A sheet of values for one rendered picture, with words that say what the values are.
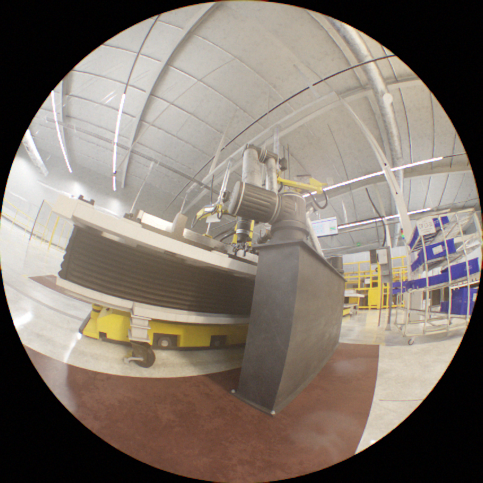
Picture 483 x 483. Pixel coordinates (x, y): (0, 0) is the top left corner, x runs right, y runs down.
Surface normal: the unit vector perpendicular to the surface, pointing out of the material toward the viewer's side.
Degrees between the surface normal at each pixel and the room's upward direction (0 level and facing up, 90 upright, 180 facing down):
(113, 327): 90
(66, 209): 90
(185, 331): 90
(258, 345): 90
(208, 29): 175
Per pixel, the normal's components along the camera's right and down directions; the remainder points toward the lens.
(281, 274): -0.68, -0.32
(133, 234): 0.66, -0.15
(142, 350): 0.23, -0.27
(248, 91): -0.09, 0.93
